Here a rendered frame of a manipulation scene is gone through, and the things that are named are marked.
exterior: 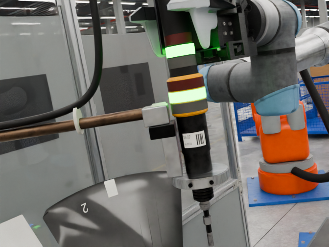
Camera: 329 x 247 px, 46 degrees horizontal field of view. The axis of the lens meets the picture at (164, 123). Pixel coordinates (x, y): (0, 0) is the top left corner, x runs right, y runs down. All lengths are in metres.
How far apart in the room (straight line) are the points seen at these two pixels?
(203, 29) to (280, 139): 3.98
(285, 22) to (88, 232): 0.44
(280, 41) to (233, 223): 1.43
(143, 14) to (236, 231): 1.66
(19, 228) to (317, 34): 0.77
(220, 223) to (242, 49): 1.43
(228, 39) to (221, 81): 0.23
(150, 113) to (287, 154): 4.02
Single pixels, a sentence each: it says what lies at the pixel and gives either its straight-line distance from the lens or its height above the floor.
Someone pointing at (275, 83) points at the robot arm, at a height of 1.54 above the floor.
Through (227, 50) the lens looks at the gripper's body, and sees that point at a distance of 0.49.
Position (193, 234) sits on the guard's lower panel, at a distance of 1.72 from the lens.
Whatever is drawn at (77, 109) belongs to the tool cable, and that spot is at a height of 1.56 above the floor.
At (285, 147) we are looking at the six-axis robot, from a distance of 4.42.
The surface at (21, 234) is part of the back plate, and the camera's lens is 0.80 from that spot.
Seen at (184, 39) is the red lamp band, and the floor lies 1.62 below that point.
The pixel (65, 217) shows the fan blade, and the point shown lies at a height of 1.39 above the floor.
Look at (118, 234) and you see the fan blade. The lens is 0.60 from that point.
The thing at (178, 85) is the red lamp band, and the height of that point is 1.57.
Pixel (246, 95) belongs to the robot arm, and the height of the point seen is 1.52.
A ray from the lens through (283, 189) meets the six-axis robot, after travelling 4.48.
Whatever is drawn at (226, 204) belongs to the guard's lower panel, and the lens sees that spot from 1.93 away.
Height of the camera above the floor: 1.59
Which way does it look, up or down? 8 degrees down
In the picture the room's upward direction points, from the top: 10 degrees counter-clockwise
